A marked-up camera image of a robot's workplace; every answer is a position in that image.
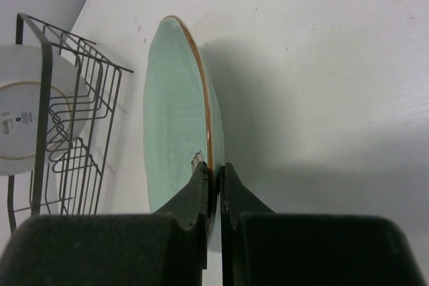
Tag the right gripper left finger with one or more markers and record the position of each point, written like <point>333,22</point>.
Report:
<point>168,247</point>

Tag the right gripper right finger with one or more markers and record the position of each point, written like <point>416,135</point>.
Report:
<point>263,247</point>

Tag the green flower plate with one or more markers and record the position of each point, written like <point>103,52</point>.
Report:
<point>182,122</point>

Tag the red and teal plate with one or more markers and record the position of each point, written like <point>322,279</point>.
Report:
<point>20,104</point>

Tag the wire dish rack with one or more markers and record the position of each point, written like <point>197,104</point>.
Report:
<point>72,184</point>

